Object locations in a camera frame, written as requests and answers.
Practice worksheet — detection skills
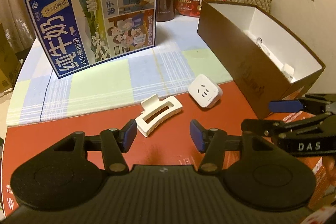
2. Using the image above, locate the white charger block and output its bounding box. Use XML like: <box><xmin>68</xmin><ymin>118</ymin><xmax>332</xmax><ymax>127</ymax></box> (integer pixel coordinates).
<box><xmin>281</xmin><ymin>63</ymin><xmax>294</xmax><ymax>82</ymax></box>

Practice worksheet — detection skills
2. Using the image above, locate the white smart plug socket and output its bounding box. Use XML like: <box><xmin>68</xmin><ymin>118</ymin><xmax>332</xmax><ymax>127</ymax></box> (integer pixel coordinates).
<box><xmin>188</xmin><ymin>74</ymin><xmax>223</xmax><ymax>108</ymax></box>

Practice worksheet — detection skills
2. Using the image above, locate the cream hair claw clip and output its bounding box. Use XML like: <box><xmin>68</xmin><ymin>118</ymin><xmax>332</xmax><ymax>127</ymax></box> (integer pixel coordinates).
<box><xmin>135</xmin><ymin>94</ymin><xmax>182</xmax><ymax>138</ymax></box>

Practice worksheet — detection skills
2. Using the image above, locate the clear plastic case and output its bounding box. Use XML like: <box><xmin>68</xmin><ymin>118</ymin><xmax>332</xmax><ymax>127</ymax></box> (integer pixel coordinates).
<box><xmin>243</xmin><ymin>30</ymin><xmax>284</xmax><ymax>70</ymax></box>

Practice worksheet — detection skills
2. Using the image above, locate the red Motul cardboard sheet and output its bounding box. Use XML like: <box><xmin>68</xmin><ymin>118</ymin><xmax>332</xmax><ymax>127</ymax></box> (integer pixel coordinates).
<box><xmin>0</xmin><ymin>80</ymin><xmax>332</xmax><ymax>218</ymax></box>

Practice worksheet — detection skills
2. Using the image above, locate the brown shoe box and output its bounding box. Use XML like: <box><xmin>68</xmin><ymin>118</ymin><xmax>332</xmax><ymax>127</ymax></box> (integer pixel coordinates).
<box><xmin>198</xmin><ymin>1</ymin><xmax>325</xmax><ymax>119</ymax></box>

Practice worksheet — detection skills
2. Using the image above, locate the pastel checkered tablecloth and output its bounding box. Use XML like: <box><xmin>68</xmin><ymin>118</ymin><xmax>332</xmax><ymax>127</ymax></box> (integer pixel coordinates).
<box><xmin>6</xmin><ymin>16</ymin><xmax>232</xmax><ymax>126</ymax></box>

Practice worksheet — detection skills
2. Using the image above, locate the blue milk carton box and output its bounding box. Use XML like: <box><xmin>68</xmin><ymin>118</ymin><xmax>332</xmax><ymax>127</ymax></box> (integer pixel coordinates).
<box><xmin>25</xmin><ymin>0</ymin><xmax>156</xmax><ymax>78</ymax></box>

